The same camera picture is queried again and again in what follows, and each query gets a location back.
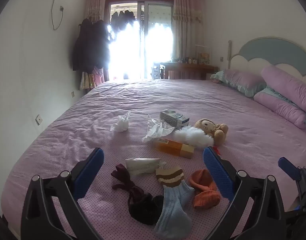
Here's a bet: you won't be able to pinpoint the orange knit sock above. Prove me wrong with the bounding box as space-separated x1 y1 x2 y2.
189 169 221 210

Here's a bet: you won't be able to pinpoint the dark red cloth strip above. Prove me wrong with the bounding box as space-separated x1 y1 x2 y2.
111 164 144 199

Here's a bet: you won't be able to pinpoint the blue brown striped sock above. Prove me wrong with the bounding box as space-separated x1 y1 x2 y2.
154 166 194 239

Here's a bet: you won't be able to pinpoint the tan kitty plush toy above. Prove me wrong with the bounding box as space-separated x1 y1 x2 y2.
194 119 228 146

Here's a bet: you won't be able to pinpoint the orange gold bottle box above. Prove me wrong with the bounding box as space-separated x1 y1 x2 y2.
154 138 195 159

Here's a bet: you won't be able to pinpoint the white fluffy fur piece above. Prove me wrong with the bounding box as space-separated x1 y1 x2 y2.
174 126 214 149

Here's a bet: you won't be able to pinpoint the black sock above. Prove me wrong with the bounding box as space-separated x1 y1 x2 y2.
128 193 164 225

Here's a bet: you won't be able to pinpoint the white drawstring cloth pouch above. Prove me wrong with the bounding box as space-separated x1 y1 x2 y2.
125 158 167 175

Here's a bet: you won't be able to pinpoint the white tissue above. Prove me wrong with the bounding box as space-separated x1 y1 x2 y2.
110 111 131 132

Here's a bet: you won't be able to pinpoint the grey blue cardboard box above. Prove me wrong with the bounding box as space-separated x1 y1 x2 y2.
160 109 189 129

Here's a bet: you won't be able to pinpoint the clear plastic wrapper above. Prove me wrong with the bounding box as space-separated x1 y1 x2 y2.
142 114 175 142

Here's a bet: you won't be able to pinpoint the folded pink quilt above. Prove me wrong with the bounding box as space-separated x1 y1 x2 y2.
254 66 306 129

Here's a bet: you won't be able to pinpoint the pink pillow with teal frill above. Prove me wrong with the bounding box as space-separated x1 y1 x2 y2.
210 69 266 98

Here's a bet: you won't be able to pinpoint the pink bed with sheet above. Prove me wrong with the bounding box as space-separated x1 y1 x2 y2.
1 80 306 239

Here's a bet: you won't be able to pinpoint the blue white cloud headboard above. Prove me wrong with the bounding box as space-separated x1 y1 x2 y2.
227 37 306 76

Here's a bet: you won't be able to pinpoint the wooden desk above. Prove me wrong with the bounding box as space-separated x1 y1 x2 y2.
160 62 219 80

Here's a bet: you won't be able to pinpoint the dark coats on rack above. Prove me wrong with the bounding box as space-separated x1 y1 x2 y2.
72 18 110 74

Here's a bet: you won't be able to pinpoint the right pink curtain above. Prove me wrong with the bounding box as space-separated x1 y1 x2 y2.
172 0 205 60

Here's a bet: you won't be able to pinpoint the pink curtain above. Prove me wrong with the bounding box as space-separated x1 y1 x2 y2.
85 0 105 23
172 0 205 60

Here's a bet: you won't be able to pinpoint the left pink curtain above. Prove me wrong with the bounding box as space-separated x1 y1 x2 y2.
85 0 105 23

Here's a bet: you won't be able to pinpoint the power cable on wall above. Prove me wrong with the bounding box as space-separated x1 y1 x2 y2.
51 0 65 31

